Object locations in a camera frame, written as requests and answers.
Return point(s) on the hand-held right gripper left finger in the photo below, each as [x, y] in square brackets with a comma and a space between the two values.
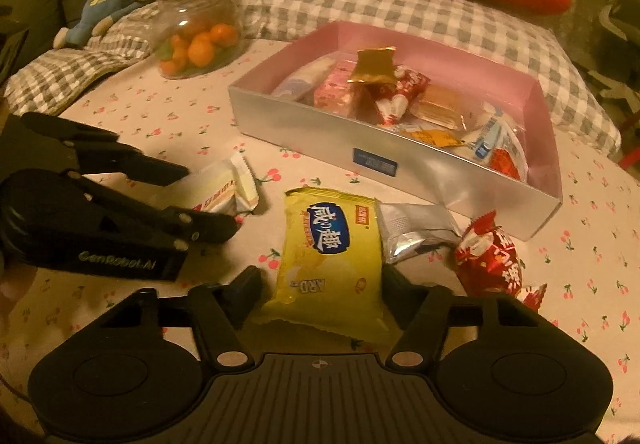
[250, 284]

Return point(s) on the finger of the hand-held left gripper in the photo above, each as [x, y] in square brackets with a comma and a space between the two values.
[200, 226]
[125, 158]

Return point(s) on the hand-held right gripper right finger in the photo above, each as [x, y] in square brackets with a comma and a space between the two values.
[407, 291]

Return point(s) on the white packet with red print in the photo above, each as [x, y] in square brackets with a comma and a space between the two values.
[220, 186]

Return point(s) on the yellow snack packet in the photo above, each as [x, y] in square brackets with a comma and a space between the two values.
[325, 284]

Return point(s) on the pink box with silver sides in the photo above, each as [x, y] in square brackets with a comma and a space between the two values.
[450, 179]

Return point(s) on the clear cracker packet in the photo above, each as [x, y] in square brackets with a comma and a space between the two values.
[442, 106]

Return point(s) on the gold foil packet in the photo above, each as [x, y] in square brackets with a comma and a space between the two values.
[372, 66]

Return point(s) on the person's left hand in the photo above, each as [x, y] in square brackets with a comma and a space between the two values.
[12, 291]

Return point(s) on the cherry print bed sheet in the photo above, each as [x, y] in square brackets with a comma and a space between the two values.
[165, 123]

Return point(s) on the silver foil snack packet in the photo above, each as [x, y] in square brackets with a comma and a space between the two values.
[415, 229]

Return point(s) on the red snack packet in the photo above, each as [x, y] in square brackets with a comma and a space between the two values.
[490, 264]

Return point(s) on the grey checked cloth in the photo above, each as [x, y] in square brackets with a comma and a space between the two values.
[65, 68]

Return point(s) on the pile of small oranges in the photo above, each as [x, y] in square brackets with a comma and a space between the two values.
[200, 48]

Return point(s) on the clear packet with red print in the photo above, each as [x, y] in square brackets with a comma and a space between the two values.
[510, 161]

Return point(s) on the pale blue white packet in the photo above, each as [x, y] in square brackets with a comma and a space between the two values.
[300, 81]

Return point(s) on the pink snack packet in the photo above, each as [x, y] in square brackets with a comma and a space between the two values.
[335, 93]

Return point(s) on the white office chair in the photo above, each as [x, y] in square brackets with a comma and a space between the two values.
[620, 38]

